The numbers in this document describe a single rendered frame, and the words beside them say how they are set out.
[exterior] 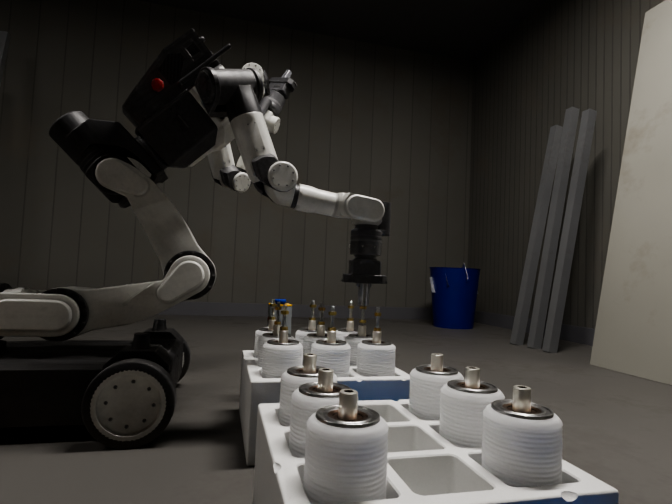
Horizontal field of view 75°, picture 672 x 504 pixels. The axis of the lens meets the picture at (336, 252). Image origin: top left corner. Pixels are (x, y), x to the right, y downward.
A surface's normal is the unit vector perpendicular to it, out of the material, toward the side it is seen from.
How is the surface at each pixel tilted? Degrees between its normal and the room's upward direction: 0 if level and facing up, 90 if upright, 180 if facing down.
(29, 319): 90
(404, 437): 90
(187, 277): 90
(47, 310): 90
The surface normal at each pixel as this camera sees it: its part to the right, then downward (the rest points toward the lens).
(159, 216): 0.38, 0.36
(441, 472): 0.25, -0.04
